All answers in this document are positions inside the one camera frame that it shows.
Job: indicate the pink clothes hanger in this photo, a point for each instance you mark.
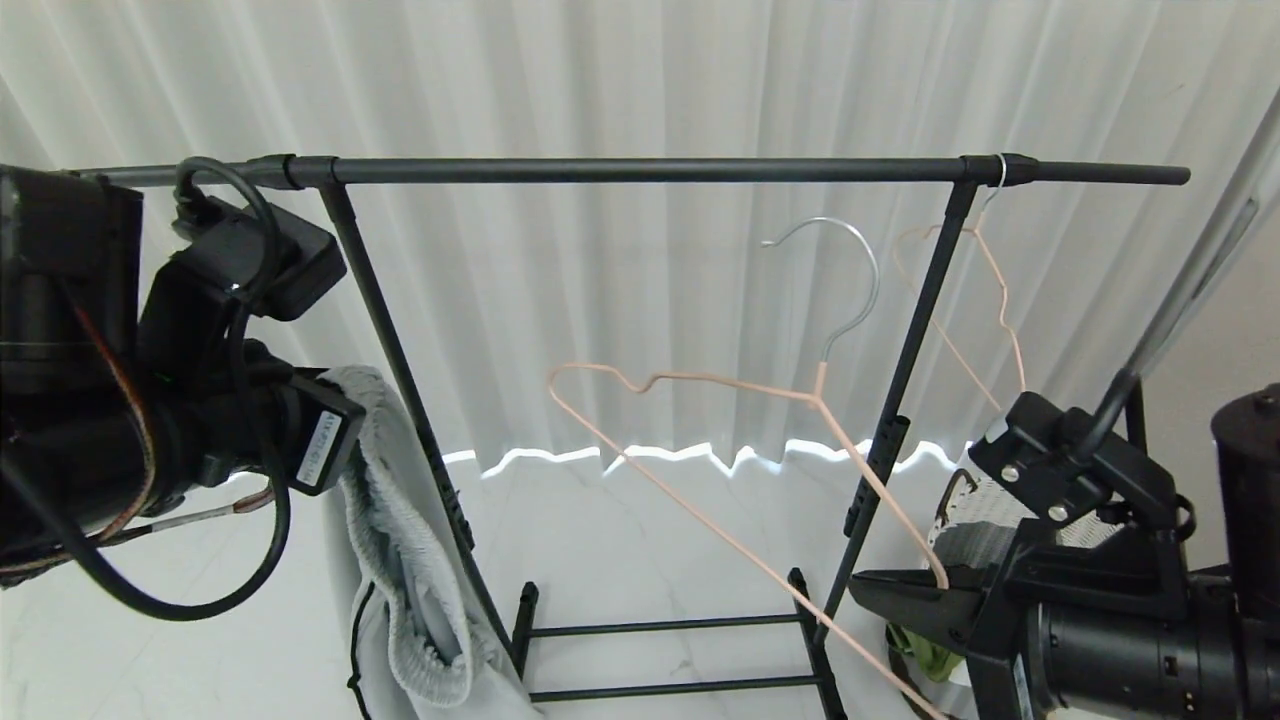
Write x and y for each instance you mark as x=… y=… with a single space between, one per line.
x=819 y=385
x=1020 y=365

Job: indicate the green garment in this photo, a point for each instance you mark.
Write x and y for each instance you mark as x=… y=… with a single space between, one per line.
x=930 y=655

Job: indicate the pale grey shorts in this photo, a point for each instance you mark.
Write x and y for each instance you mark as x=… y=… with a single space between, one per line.
x=400 y=560

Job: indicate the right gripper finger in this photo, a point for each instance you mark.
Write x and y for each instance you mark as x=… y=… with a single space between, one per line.
x=940 y=622
x=930 y=582

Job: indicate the white curtain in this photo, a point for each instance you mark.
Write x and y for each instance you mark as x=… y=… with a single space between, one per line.
x=620 y=300

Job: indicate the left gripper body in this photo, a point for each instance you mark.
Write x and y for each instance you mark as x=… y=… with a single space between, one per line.
x=100 y=470

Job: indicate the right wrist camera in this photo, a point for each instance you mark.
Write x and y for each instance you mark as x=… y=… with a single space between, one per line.
x=1060 y=460

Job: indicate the white laundry basket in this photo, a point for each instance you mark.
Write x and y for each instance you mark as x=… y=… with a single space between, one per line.
x=975 y=520

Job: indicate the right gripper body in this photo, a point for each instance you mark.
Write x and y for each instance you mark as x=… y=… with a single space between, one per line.
x=1120 y=660

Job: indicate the black clothes rack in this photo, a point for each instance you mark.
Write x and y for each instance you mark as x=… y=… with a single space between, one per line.
x=650 y=170

